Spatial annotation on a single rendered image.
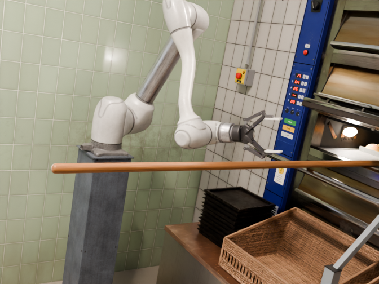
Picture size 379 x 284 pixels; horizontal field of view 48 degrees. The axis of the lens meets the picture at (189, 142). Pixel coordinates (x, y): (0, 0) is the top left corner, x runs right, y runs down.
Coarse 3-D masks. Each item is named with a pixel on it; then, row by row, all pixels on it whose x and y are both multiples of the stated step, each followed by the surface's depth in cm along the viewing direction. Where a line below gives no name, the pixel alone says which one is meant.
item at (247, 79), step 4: (240, 68) 266; (244, 68) 265; (236, 72) 269; (240, 72) 266; (248, 72) 262; (252, 72) 264; (244, 76) 262; (248, 76) 263; (252, 76) 265; (236, 80) 269; (240, 80) 265; (244, 80) 263; (248, 80) 264; (252, 80) 266; (240, 84) 266; (244, 84) 263; (248, 84) 265; (252, 84) 266
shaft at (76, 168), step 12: (60, 168) 122; (72, 168) 124; (84, 168) 126; (96, 168) 128; (108, 168) 130; (120, 168) 132; (132, 168) 135; (144, 168) 137; (156, 168) 140; (168, 168) 142; (180, 168) 145; (192, 168) 147; (204, 168) 150; (216, 168) 153; (228, 168) 156; (240, 168) 160; (252, 168) 163; (264, 168) 167
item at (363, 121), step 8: (304, 104) 213; (312, 104) 208; (320, 112) 216; (328, 112) 200; (336, 112) 197; (344, 112) 193; (344, 120) 211; (352, 120) 193; (360, 120) 186; (368, 120) 183; (376, 120) 180; (376, 128) 192
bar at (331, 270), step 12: (276, 156) 196; (300, 168) 184; (324, 180) 173; (336, 180) 170; (348, 192) 164; (360, 192) 160; (372, 204) 156; (372, 228) 149; (360, 240) 148; (348, 252) 146; (336, 264) 145; (324, 276) 145; (336, 276) 143
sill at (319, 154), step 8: (312, 152) 226; (320, 152) 222; (328, 152) 222; (328, 160) 217; (336, 160) 213; (344, 160) 210; (352, 168) 206; (360, 168) 202; (368, 168) 200; (368, 176) 198; (376, 176) 195
